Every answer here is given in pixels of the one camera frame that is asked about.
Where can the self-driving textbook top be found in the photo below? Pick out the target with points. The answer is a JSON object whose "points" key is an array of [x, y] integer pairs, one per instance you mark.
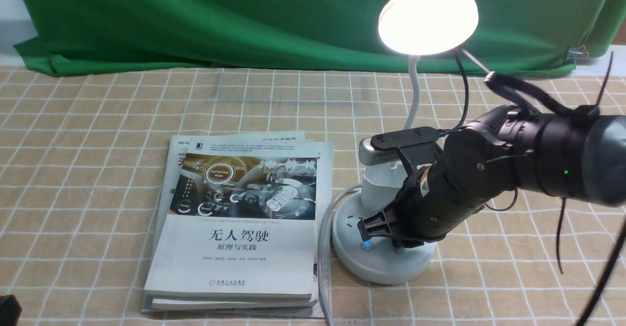
{"points": [[241, 222]]}

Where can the green backdrop cloth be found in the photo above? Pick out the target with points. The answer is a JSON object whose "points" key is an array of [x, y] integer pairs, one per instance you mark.
{"points": [[82, 37]]}

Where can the metal binder clip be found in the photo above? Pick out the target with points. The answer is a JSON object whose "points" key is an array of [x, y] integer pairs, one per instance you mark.
{"points": [[575, 54]]}

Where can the white book underneath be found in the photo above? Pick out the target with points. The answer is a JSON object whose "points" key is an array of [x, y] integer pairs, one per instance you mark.
{"points": [[315, 307]]}

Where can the tan checkered tablecloth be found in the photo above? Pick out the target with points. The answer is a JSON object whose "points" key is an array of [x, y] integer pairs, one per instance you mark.
{"points": [[82, 161]]}

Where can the black object at corner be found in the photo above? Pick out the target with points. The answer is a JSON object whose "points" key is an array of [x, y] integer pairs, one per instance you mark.
{"points": [[10, 310]]}

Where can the white desk lamp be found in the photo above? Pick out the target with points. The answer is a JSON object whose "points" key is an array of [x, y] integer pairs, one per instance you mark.
{"points": [[415, 28]]}

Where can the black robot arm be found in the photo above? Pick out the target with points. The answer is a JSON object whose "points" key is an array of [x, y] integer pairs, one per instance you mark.
{"points": [[563, 157]]}

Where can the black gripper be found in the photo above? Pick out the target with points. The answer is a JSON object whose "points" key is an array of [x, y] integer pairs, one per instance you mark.
{"points": [[444, 185]]}

